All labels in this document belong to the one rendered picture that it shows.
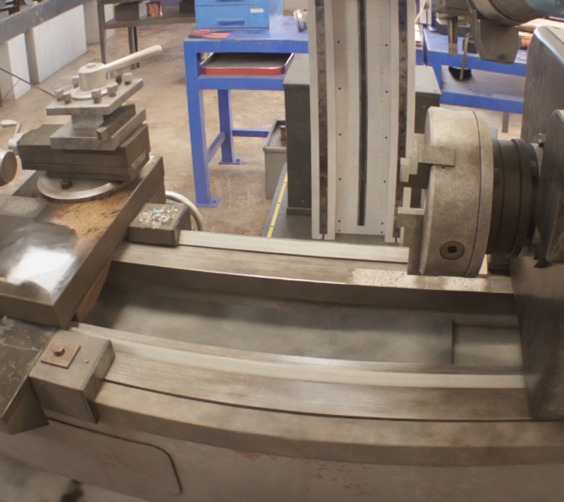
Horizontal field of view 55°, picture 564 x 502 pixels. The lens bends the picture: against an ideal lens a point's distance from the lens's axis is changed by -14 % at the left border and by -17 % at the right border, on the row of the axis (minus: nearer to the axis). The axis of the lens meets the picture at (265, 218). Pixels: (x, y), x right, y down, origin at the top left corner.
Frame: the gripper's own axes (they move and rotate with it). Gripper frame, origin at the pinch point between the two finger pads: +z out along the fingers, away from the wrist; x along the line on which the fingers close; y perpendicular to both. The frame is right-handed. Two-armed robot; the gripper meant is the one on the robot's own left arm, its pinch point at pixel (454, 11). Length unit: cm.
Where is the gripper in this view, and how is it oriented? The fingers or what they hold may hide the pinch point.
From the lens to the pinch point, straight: 90.4
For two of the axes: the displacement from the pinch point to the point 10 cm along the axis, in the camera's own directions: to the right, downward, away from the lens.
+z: -0.4, -1.7, 9.8
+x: -10.0, -0.2, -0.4
